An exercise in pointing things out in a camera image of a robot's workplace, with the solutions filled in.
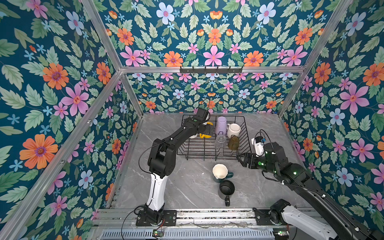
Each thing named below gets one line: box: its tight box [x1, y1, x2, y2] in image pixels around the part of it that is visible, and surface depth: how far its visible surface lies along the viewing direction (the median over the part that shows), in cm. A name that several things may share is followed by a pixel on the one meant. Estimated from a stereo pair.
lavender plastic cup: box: [215, 116, 227, 135], surface depth 99 cm
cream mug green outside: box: [212, 163, 234, 183], surface depth 82 cm
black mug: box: [218, 180, 235, 207], surface depth 78 cm
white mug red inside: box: [226, 123, 241, 139], surface depth 100 cm
